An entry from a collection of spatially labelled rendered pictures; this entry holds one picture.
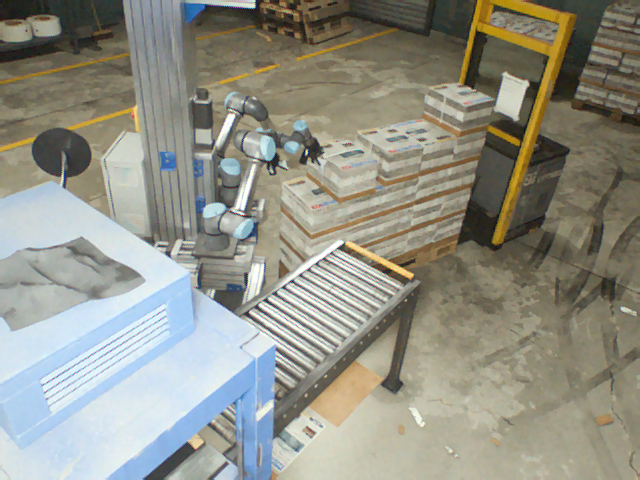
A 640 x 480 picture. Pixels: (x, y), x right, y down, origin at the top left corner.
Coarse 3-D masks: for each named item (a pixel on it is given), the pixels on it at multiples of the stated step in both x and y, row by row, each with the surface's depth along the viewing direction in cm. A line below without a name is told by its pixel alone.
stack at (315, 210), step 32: (288, 192) 344; (320, 192) 341; (384, 192) 353; (416, 192) 372; (288, 224) 356; (320, 224) 334; (384, 224) 370; (416, 224) 392; (288, 256) 371; (352, 256) 369; (384, 256) 390; (416, 256) 413
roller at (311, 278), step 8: (304, 272) 279; (312, 280) 276; (320, 280) 275; (320, 288) 274; (328, 288) 271; (336, 288) 270; (336, 296) 269; (344, 296) 267; (352, 304) 264; (360, 304) 262; (368, 312) 259
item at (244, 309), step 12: (336, 240) 304; (324, 252) 294; (300, 264) 284; (312, 264) 285; (288, 276) 275; (300, 276) 279; (276, 288) 267; (252, 300) 259; (264, 300) 261; (240, 312) 252
